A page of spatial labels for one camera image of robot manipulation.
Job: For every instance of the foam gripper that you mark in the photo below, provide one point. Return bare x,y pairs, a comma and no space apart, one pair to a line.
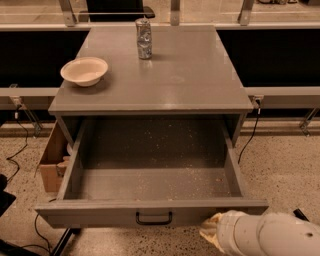
229,230

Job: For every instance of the grey top drawer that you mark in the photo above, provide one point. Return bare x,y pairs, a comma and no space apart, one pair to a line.
121,166

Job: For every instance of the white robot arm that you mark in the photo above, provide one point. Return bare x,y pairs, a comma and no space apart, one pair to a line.
235,233

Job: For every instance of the grey drawer cabinet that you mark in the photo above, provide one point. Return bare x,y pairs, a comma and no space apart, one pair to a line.
189,73

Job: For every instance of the black stand leg right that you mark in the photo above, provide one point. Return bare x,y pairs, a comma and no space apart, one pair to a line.
299,214

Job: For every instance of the black stand leg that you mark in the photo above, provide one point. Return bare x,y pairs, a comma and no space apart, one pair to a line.
60,246
299,214

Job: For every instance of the black stand leg left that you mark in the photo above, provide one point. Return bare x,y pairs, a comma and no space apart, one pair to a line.
60,246

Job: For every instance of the brown cardboard box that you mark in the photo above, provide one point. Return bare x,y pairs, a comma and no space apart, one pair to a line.
54,160

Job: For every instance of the white paper bowl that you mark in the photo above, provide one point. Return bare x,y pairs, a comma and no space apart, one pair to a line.
84,71

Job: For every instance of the black object left edge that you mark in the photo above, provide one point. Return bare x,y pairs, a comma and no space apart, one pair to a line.
6,199

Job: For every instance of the black top drawer handle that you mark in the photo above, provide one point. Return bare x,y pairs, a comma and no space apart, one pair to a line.
153,220

